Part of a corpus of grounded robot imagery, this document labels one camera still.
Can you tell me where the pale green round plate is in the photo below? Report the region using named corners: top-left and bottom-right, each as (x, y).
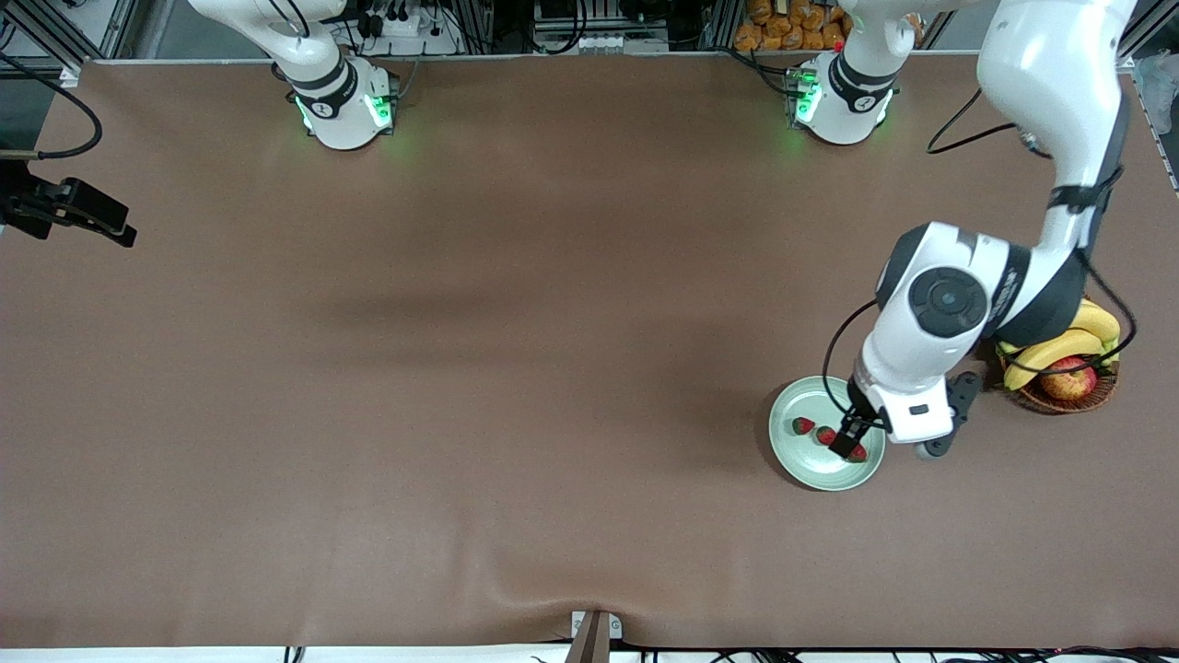
top-left (768, 375), bottom-right (887, 492)

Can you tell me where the brown wicker basket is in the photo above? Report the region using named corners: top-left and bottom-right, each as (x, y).
top-left (999, 295), bottom-right (1120, 414)

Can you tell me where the red yellow apple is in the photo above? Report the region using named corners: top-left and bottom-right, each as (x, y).
top-left (1041, 356), bottom-right (1098, 401)

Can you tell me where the white power strip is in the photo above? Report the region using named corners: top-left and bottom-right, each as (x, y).
top-left (359, 5), bottom-right (445, 40)

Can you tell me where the brown table cover mat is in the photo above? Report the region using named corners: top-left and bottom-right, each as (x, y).
top-left (0, 51), bottom-right (1179, 650)

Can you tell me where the white connector strip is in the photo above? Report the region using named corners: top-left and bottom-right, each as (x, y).
top-left (542, 32), bottom-right (669, 54)

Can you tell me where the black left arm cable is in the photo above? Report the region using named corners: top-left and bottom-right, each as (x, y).
top-left (823, 87), bottom-right (1138, 420)

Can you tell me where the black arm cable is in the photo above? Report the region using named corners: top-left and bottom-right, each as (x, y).
top-left (0, 53), bottom-right (103, 160)
top-left (823, 87), bottom-right (1138, 420)

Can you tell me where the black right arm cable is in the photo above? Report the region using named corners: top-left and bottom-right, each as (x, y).
top-left (0, 53), bottom-right (103, 160)

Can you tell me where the aluminium frame profile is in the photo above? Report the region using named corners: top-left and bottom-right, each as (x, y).
top-left (1119, 0), bottom-right (1179, 194)
top-left (0, 0), bottom-right (139, 64)

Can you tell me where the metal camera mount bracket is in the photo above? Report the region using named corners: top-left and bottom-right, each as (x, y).
top-left (566, 610), bottom-right (624, 663)

